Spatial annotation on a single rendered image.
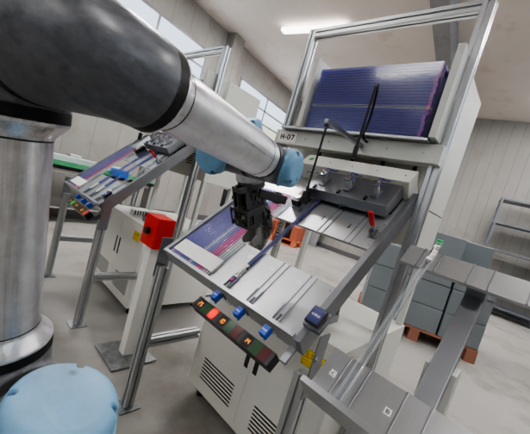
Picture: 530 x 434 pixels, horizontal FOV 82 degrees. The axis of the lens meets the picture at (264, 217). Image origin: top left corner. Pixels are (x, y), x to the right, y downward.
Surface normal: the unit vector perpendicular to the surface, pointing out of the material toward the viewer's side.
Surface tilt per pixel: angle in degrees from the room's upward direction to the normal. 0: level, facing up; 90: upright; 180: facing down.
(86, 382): 7
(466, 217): 90
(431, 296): 90
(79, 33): 91
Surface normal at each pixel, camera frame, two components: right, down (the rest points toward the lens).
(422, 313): -0.32, -0.01
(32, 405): 0.39, -0.91
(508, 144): -0.53, -0.08
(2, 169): 0.58, 0.29
